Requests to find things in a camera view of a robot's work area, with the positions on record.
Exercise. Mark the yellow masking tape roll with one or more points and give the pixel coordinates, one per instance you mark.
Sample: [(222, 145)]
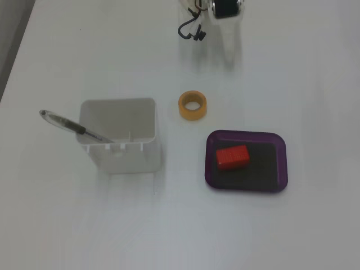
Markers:
[(182, 112)]

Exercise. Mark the black clear ballpoint pen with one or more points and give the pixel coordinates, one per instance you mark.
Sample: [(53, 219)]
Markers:
[(64, 123)]

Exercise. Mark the white plastic pen holder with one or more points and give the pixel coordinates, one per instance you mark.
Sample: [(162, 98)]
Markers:
[(126, 160)]

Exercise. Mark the red ribbed cube block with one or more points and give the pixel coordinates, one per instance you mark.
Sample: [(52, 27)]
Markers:
[(233, 157)]

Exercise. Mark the purple metal tray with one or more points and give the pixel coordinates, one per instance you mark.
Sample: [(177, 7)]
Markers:
[(267, 168)]

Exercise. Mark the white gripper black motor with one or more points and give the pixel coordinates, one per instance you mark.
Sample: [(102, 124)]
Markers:
[(226, 8)]

